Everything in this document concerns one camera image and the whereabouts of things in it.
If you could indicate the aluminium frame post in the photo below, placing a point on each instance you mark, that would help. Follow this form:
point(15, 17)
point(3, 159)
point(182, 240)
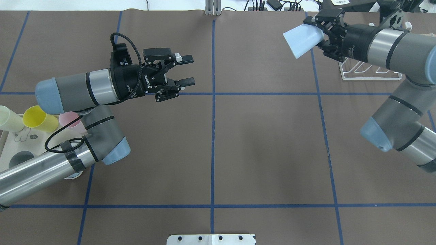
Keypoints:
point(213, 7)

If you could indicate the light blue cup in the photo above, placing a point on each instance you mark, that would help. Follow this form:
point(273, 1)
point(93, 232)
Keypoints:
point(303, 38)

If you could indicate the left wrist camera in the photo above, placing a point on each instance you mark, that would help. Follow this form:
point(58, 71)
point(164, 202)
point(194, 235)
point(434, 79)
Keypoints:
point(120, 56)

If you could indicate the yellow cup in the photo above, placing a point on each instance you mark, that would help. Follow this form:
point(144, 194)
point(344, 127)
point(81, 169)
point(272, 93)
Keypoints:
point(35, 118)

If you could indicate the white cream cup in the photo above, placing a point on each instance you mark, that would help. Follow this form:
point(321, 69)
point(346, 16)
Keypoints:
point(10, 121)

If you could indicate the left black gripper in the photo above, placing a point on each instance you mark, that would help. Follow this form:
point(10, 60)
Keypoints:
point(126, 82)

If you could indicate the cream serving tray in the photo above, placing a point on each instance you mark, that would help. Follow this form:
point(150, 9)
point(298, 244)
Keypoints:
point(34, 141)

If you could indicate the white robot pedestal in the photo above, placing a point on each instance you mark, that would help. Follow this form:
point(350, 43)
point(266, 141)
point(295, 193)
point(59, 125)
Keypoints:
point(211, 239)

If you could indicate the white wire cup rack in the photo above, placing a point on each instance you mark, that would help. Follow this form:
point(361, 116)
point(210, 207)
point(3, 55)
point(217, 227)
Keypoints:
point(369, 69)

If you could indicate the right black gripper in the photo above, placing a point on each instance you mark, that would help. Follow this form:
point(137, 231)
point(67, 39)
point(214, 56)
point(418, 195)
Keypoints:
point(356, 39)

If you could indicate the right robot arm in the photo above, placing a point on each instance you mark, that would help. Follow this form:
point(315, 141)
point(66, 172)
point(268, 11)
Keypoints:
point(395, 125)

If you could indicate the grey cup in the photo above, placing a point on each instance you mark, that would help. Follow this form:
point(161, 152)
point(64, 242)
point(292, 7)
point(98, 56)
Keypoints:
point(20, 157)

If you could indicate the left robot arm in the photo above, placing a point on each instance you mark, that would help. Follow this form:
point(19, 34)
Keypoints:
point(90, 96)

